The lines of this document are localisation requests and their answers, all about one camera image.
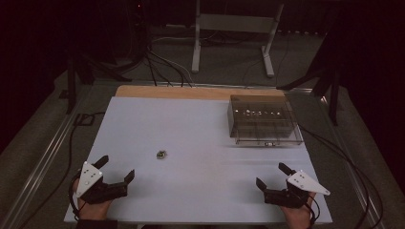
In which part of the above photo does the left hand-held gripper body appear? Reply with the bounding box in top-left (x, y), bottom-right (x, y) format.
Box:
top-left (75, 160), bottom-right (129, 205)

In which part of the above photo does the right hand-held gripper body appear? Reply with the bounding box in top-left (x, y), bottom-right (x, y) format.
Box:
top-left (263, 169), bottom-right (331, 209)

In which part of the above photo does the clear plastic drawer box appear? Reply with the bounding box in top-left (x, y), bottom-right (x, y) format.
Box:
top-left (226, 94), bottom-right (304, 147)

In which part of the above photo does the person's left hand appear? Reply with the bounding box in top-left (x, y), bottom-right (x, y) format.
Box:
top-left (72, 178), bottom-right (113, 221)

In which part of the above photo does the person's right hand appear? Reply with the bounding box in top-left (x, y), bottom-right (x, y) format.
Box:
top-left (280, 190), bottom-right (318, 229)

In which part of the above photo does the black tripod stand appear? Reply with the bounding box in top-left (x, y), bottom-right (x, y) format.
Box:
top-left (276, 31), bottom-right (348, 127)
top-left (58, 51), bottom-right (133, 115)

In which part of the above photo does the white metal stand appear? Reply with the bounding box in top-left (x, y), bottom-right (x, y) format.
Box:
top-left (191, 0), bottom-right (286, 78)

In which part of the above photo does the black cable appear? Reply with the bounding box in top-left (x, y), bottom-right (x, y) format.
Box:
top-left (297, 124), bottom-right (385, 229)
top-left (18, 112), bottom-right (106, 229)

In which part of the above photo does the bundle of floor cables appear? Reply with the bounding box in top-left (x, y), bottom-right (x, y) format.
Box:
top-left (125, 34), bottom-right (195, 89)

